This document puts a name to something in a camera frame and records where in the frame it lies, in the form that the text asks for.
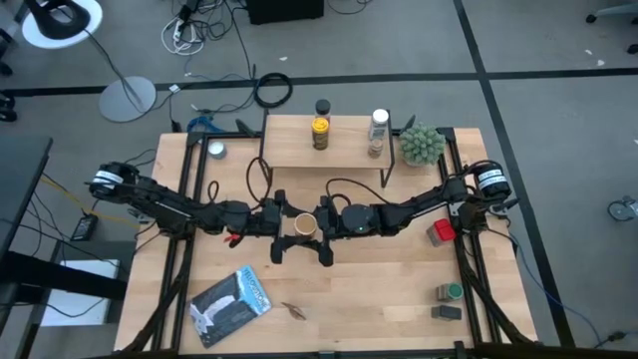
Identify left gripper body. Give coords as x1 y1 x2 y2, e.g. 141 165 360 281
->
251 188 288 265

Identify coiled black cable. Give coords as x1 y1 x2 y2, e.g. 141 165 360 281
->
253 72 294 110

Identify wooden shelf black metal legs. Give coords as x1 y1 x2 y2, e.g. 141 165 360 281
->
256 109 395 189

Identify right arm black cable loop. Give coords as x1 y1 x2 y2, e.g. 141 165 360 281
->
325 178 395 205

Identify red lid paprika tin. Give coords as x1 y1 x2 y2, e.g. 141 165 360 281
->
427 217 458 248

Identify black metal table frame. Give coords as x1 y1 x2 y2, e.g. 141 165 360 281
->
114 127 539 359

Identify yellow cable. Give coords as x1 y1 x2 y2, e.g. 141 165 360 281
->
39 172 144 230

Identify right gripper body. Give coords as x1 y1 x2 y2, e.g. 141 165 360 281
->
318 195 348 267

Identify tan lid spice jar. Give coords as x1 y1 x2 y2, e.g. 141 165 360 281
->
292 211 319 238

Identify white lid spice bottle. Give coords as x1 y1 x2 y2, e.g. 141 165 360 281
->
367 108 391 142

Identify yellow lid spice jar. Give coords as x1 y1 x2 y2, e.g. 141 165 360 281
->
311 117 330 152

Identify glossy printed bag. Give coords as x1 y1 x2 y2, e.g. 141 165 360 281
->
187 263 273 349

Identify grey caster wheel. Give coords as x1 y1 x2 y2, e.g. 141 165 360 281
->
606 196 638 223

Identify short blue cable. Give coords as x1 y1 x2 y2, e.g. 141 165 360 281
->
186 115 216 134

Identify black desk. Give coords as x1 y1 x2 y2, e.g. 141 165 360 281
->
0 135 130 350

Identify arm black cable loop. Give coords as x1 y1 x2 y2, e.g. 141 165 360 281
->
245 157 274 205
325 178 395 205

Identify floor stand with round base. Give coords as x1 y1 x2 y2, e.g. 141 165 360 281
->
22 0 159 125

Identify long blue cable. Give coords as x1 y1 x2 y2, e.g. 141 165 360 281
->
507 231 627 350

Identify dark green spice tin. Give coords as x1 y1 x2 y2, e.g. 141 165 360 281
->
431 304 464 321

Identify black box on floor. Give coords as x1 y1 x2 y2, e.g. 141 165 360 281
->
245 0 325 26

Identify grey chair base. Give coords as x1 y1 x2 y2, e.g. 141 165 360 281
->
585 2 638 55

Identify green lid oregano jar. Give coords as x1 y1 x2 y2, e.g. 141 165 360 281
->
436 282 465 303

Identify black chair base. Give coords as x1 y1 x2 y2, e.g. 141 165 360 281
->
0 91 20 124

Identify potted green succulent plant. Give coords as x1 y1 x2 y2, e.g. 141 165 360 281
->
398 123 448 169

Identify brown dried leaf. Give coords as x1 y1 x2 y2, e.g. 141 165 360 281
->
280 301 308 322

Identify white power strip with cables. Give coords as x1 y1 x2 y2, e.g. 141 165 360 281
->
159 14 205 57

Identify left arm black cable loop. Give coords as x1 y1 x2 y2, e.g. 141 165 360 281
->
245 157 274 205

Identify black power adapter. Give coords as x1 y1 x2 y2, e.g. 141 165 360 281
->
71 212 100 242

